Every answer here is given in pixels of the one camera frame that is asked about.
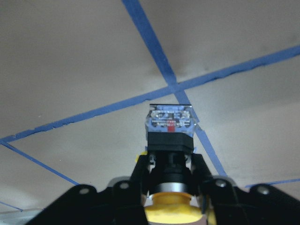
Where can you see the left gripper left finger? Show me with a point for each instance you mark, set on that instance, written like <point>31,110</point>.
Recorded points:
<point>129,195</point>

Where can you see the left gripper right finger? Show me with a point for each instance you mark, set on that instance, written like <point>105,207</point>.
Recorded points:
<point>215,195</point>

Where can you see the yellow push button switch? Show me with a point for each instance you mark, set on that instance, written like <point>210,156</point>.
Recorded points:
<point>170,147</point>

